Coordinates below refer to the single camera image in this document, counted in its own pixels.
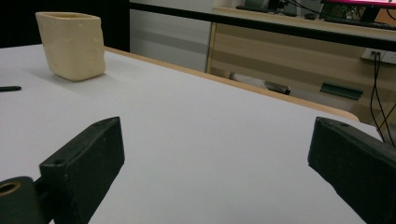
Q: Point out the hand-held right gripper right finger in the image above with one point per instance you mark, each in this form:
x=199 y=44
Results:
x=358 y=168

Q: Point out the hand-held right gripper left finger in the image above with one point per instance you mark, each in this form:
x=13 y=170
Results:
x=84 y=161

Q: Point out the black pen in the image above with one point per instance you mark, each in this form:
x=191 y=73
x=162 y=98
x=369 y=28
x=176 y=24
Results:
x=9 y=88

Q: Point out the cream square pen holder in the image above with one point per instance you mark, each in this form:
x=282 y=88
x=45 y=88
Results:
x=73 y=46

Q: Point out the black chair base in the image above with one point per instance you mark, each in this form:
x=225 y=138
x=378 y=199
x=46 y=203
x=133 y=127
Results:
x=278 y=88

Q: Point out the white power strip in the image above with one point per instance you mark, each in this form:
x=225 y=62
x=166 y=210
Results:
x=387 y=57

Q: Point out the light wooden desk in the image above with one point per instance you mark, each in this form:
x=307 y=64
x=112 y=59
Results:
x=280 y=54

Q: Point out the white cabinet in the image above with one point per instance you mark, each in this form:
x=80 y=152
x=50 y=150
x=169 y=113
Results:
x=168 y=46

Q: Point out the black keyboard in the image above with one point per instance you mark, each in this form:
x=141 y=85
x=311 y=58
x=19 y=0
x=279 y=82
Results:
x=358 y=23

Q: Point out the black computer mouse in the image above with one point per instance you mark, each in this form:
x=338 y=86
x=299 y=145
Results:
x=310 y=16

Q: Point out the computer monitor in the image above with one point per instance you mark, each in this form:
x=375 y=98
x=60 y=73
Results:
x=358 y=2

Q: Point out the black horizontal frame bar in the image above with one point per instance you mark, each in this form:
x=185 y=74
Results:
x=249 y=24

